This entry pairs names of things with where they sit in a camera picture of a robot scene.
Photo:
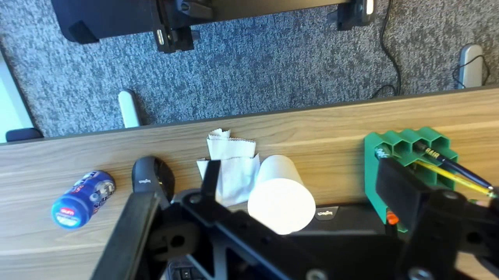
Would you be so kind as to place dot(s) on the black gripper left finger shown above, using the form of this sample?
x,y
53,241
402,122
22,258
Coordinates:
x,y
129,234

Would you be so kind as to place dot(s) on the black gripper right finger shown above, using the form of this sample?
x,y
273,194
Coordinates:
x,y
446,234

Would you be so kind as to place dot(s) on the blue gum bottle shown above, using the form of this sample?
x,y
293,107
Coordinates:
x,y
83,200

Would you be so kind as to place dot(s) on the yellow pencil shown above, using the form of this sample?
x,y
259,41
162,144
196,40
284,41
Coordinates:
x,y
457,180

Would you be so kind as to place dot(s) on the black computer mouse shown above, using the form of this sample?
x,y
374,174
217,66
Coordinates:
x,y
148,174

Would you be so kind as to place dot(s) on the black pen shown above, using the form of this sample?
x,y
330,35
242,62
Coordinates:
x,y
457,167

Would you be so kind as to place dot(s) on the green plastic pen holder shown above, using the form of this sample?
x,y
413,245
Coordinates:
x,y
382,180

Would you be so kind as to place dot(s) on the white crumpled tissue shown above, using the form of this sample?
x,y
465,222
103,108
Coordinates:
x,y
234,166

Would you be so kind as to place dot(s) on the white desk foot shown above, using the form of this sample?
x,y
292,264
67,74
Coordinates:
x,y
128,110
469,65

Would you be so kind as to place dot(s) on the white paper cup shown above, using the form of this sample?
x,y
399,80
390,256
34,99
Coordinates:
x,y
281,200

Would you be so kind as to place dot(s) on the black perforated platform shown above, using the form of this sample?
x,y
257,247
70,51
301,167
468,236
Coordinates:
x,y
114,17

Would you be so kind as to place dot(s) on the black desk bracket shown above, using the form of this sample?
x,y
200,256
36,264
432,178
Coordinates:
x,y
23,135

